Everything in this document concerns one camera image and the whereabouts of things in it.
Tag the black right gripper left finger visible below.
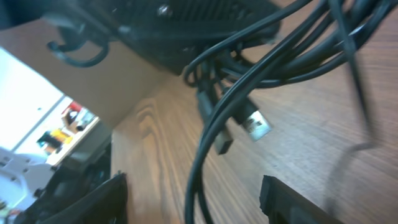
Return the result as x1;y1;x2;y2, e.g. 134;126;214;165
43;173;128;224

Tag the black cable bundle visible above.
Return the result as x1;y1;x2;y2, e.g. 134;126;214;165
183;0;396;224

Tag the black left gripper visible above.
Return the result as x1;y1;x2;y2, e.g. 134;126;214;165
43;0;280;75

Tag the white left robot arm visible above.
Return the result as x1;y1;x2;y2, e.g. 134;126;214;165
1;1;281;223

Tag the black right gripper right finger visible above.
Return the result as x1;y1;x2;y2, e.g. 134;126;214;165
259;175;340;224

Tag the cluttered background shelf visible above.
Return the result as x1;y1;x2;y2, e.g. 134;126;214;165
15;96;103;166

